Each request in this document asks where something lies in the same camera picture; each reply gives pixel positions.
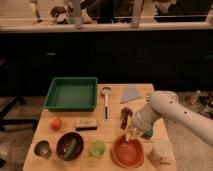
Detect light green cup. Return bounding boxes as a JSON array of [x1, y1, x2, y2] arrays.
[[89, 140, 106, 158]]

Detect white paper cup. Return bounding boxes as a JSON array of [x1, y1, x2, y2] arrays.
[[149, 139, 173, 169]]

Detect small metal cup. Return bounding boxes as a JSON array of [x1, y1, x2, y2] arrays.
[[34, 140, 52, 158]]

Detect brown wooden block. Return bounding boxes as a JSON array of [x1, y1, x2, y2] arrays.
[[75, 119, 97, 131]]

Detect white handled spoon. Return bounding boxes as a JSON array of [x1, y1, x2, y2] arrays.
[[102, 87, 111, 120]]

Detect dark maroon bowl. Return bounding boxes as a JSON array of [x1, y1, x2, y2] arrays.
[[56, 132, 84, 161]]

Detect green cucumber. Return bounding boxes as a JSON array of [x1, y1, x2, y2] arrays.
[[63, 139, 77, 160]]

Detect bunch of dark grapes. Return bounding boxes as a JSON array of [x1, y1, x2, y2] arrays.
[[120, 107, 133, 129]]

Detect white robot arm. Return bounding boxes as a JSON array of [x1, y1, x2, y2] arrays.
[[131, 91, 213, 147]]

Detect green plastic tray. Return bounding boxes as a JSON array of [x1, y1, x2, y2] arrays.
[[44, 77, 98, 112]]

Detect orange peach fruit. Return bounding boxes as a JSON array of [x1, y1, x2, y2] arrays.
[[49, 117, 62, 131]]

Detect green sponge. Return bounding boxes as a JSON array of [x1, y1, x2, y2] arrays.
[[143, 129, 153, 139]]

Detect red orange bowl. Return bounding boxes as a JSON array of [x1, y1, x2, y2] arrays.
[[111, 135, 144, 168]]

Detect grey folded cloth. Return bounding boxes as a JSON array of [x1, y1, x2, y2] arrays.
[[120, 84, 141, 104]]

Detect yellow banana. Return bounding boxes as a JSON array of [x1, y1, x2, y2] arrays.
[[125, 116, 132, 142]]

